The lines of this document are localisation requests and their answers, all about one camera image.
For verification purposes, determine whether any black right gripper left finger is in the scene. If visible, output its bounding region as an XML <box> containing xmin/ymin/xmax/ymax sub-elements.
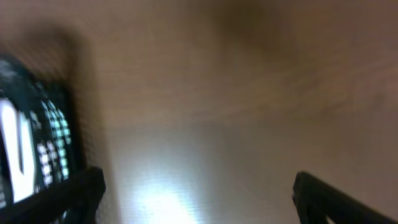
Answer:
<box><xmin>1</xmin><ymin>167</ymin><xmax>106</xmax><ymax>223</ymax></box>

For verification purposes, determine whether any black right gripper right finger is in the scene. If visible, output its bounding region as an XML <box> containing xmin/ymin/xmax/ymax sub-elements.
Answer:
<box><xmin>292</xmin><ymin>171</ymin><xmax>397</xmax><ymax>224</ymax></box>

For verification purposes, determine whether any white plastic fork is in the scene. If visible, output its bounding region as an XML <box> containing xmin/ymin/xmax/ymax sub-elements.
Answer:
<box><xmin>1</xmin><ymin>99</ymin><xmax>35</xmax><ymax>203</ymax></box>

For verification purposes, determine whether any black plastic mesh basket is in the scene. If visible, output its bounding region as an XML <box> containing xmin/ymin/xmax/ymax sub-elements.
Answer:
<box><xmin>1</xmin><ymin>55</ymin><xmax>81</xmax><ymax>207</ymax></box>

